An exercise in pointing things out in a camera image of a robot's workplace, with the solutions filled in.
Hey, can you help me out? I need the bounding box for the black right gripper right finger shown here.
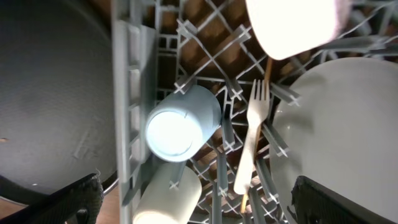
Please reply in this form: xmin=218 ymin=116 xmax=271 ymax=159
xmin=291 ymin=175 xmax=394 ymax=224

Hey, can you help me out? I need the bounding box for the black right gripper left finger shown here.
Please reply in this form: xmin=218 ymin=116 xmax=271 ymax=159
xmin=1 ymin=173 xmax=103 ymax=224

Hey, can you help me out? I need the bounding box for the grey round plate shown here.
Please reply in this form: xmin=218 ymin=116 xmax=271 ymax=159
xmin=270 ymin=57 xmax=397 ymax=223

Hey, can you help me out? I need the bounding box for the wooden chopstick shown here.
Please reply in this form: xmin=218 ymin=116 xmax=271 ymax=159
xmin=239 ymin=57 xmax=274 ymax=214

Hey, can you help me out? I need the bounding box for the cream white cup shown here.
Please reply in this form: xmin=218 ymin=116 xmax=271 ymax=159
xmin=132 ymin=163 xmax=201 ymax=224

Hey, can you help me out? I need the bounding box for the white plastic fork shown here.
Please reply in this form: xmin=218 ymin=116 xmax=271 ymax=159
xmin=233 ymin=78 xmax=271 ymax=195

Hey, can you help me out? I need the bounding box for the light blue cup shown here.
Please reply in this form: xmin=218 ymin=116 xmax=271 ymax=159
xmin=145 ymin=85 xmax=221 ymax=162

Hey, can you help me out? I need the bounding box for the pink bowl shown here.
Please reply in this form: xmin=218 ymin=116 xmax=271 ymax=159
xmin=246 ymin=0 xmax=353 ymax=60

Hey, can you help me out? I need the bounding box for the grey dishwasher rack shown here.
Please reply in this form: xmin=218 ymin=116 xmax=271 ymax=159
xmin=112 ymin=0 xmax=397 ymax=223

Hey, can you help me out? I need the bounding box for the round black serving tray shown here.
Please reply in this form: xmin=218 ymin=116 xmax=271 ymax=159
xmin=1 ymin=1 xmax=118 ymax=205

